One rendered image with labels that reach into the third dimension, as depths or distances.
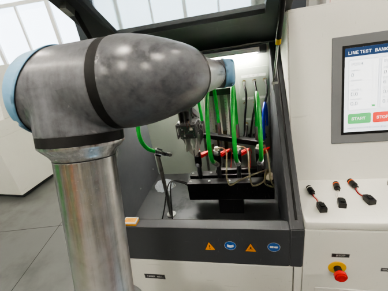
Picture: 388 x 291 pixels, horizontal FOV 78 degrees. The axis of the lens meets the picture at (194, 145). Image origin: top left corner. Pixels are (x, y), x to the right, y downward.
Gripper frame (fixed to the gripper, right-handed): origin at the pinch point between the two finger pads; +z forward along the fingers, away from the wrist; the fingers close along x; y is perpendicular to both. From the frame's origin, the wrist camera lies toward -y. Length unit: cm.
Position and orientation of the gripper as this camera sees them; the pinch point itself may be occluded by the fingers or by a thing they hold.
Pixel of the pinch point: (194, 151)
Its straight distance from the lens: 92.0
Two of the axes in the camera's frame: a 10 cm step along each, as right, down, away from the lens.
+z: 1.4, 9.0, 4.1
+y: -1.7, 4.3, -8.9
